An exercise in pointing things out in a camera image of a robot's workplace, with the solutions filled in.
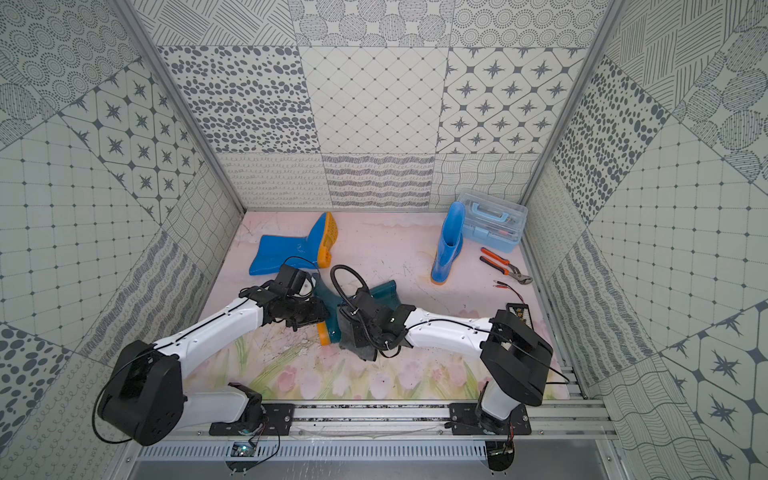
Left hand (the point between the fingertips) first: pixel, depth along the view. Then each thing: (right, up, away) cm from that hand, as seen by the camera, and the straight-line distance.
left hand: (331, 317), depth 84 cm
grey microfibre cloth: (+5, -5, -4) cm, 8 cm away
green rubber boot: (0, -4, 0) cm, 4 cm away
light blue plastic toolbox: (+53, +29, +20) cm, 64 cm away
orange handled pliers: (+60, +11, +19) cm, 63 cm away
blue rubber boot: (+35, +22, +4) cm, 42 cm away
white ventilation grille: (-2, -28, -14) cm, 31 cm away
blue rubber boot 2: (-11, +18, +19) cm, 29 cm away
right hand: (+8, -5, -2) cm, 10 cm away
